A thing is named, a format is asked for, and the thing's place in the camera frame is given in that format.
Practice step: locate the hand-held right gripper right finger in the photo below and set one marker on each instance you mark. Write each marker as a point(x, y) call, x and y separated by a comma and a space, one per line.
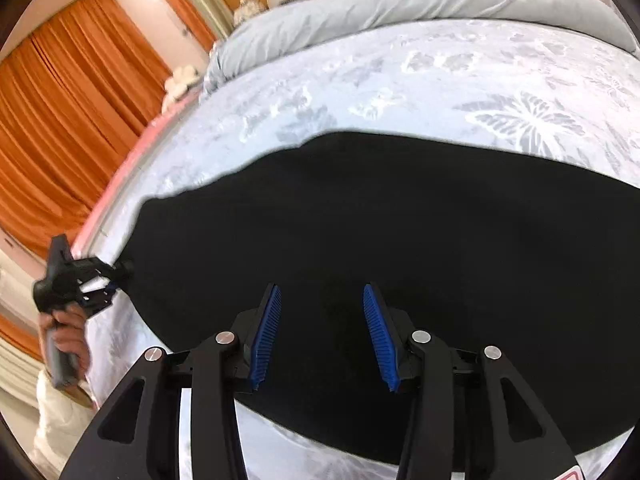
point(377, 340)

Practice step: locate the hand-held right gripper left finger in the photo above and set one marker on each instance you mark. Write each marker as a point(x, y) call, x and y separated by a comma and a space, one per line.
point(266, 340)

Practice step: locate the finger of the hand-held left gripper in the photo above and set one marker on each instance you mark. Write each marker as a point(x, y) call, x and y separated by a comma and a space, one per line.
point(105, 269)
point(97, 300)

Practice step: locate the black pants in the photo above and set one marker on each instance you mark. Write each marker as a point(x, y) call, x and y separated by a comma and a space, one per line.
point(350, 220)

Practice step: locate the person's left forearm white sleeve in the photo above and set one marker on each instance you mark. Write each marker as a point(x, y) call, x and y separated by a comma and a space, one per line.
point(55, 420)

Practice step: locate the person's left hand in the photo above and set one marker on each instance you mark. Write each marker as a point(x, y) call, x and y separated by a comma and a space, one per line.
point(67, 330)

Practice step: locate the pink mattress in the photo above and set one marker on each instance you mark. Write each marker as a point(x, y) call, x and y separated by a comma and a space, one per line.
point(130, 165)

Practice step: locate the wide orange curtain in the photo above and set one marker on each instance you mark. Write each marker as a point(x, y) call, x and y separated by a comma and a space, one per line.
point(65, 110)

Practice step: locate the white flower plush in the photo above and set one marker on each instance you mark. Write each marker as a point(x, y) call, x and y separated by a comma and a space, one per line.
point(180, 82)

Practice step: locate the butterfly print bed blanket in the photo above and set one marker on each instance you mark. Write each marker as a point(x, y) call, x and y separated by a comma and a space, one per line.
point(400, 85)

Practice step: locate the fluffy beige plush toy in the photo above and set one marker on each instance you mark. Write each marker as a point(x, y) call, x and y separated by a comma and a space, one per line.
point(246, 9)

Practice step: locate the grey duvet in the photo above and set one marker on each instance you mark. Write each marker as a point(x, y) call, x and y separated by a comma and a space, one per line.
point(400, 5)

